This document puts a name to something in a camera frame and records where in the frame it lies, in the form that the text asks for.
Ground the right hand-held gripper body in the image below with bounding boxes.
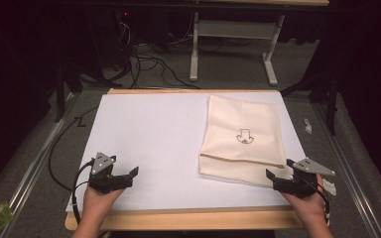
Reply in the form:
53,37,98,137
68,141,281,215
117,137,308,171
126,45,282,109
272,157,336,199

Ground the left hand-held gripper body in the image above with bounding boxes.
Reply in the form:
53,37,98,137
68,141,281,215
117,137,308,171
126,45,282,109
88,152,134,195

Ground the cream cloth bag with drawing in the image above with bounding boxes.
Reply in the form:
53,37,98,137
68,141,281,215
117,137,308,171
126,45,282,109
197,94,294,188

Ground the person's left hand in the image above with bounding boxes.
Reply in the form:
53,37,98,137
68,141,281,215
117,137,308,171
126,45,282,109
82,184,126,227

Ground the person's right hand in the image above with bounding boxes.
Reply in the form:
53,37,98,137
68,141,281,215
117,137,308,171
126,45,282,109
280,174,329,230

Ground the white crumpled tape piece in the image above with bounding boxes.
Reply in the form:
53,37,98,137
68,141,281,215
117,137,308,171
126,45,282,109
321,178,337,196

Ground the white table cover sheet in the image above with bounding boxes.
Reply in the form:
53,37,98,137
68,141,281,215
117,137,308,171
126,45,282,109
64,91,309,212

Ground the small white paper scrap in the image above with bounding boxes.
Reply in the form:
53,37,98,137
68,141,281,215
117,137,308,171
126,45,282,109
303,117,314,135

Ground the black metal stand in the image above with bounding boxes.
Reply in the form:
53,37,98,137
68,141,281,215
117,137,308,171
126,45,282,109
53,60,84,124
280,62,342,137

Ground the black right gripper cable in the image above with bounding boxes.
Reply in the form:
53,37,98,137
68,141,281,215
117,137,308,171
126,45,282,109
306,178,331,227

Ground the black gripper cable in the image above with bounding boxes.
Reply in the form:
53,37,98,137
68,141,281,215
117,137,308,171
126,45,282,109
306,178,331,227
47,104,99,226

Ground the silver floor rail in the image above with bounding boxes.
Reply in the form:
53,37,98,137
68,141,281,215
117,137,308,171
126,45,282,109
0,91,80,238
311,98,381,238

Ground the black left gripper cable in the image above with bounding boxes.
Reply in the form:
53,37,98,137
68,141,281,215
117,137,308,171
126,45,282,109
47,104,99,226

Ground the tangle of black floor cables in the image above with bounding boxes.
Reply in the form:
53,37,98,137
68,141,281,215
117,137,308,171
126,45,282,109
110,19,201,90

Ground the white metal desk frame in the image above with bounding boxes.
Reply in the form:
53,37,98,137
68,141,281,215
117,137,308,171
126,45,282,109
189,11,286,87

